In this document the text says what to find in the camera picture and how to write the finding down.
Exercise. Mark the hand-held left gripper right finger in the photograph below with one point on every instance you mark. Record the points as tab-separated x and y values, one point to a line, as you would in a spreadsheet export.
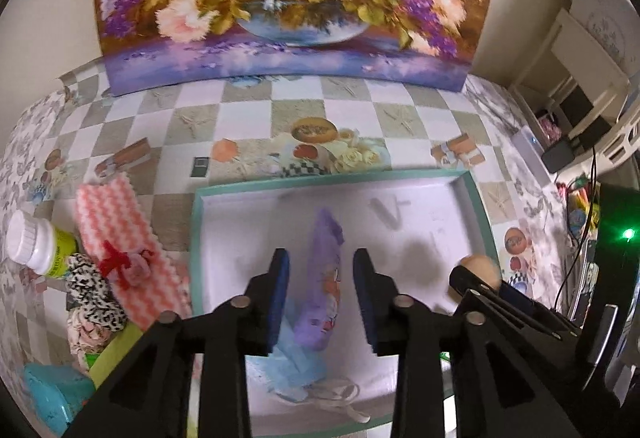
362	298

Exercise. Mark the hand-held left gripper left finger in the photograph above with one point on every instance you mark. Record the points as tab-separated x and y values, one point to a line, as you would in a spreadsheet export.
281	288

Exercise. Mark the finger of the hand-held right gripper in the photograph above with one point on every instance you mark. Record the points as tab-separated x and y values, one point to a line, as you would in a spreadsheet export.
480	295
520	297

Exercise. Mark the beige soft ball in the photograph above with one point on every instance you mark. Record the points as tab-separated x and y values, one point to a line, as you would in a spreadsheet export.
481	269

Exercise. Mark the teal shallow cardboard box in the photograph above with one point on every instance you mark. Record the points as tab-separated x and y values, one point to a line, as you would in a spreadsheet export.
425	218

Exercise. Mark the light blue face mask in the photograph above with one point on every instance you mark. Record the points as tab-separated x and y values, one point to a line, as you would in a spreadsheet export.
295	368

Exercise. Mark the colourful toy pile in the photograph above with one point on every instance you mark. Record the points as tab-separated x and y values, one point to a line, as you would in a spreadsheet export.
582	208

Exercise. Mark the white router box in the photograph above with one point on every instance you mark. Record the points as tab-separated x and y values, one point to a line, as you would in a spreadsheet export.
531	153

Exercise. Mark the small black card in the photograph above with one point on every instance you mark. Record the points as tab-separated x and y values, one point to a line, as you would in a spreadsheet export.
200	167

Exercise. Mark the black power adapter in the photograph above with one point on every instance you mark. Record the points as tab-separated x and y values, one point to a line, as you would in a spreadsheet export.
559	156

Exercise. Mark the red ribbon bow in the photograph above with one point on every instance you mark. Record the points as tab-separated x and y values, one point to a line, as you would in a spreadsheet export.
132	270

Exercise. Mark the green packet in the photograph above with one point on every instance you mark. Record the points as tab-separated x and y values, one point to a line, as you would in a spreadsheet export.
118	354

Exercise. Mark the pink white wavy cloth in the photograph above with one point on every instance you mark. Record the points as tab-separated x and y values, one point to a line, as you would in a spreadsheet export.
115	218

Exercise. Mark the checked printed tablecloth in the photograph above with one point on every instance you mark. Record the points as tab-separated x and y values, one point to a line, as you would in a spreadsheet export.
400	118

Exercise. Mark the black white zebra scrunchie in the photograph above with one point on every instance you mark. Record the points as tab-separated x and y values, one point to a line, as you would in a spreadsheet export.
95	298

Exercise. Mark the floral pink scrunchie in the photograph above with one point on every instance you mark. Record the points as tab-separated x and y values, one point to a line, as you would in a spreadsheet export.
87	337

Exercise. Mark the white shelf unit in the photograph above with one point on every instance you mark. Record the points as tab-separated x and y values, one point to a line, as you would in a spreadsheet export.
575	63

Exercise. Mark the white-capped green label bottle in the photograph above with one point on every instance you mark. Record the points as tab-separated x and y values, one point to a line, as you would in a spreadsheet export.
31	243

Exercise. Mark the teal plastic container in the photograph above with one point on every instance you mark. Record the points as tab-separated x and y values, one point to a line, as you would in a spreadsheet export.
50	398

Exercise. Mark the pale printed storage box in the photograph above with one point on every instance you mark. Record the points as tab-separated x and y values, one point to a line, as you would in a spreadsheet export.
602	13

